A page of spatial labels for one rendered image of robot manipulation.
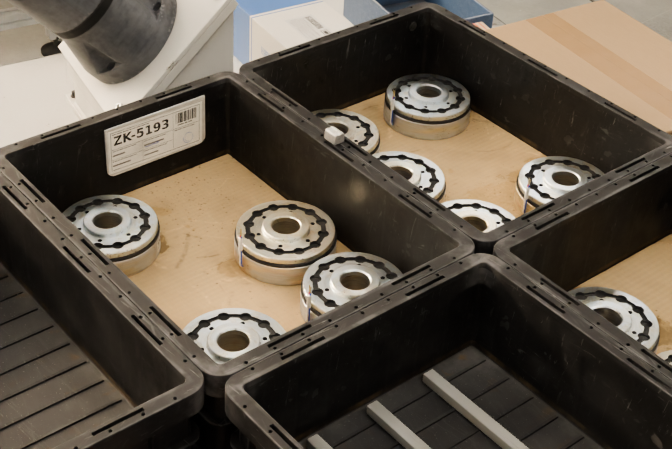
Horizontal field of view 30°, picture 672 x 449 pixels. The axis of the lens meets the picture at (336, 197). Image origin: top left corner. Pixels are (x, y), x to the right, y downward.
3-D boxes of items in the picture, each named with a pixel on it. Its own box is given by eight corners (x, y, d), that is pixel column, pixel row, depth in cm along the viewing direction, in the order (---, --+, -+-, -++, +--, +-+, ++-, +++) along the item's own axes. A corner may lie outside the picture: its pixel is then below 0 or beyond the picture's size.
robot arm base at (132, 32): (74, 55, 167) (18, 17, 160) (144, -35, 166) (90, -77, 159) (120, 102, 156) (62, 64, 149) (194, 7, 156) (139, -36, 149)
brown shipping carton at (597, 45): (462, 134, 173) (475, 32, 164) (584, 97, 183) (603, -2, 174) (606, 254, 153) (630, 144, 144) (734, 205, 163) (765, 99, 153)
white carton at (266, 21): (228, 50, 190) (227, -4, 184) (296, 33, 195) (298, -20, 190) (293, 112, 176) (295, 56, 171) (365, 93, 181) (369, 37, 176)
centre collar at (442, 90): (399, 91, 151) (400, 87, 150) (431, 81, 153) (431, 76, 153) (425, 110, 147) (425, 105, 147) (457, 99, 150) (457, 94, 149)
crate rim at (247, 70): (231, 85, 141) (231, 67, 140) (427, 16, 157) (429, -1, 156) (481, 267, 117) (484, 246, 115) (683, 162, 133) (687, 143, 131)
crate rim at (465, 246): (-15, 173, 125) (-18, 153, 124) (231, 86, 141) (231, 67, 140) (214, 404, 100) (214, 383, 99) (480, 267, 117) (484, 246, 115)
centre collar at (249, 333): (196, 338, 113) (196, 332, 113) (244, 320, 116) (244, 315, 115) (222, 370, 110) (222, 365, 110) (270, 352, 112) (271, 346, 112)
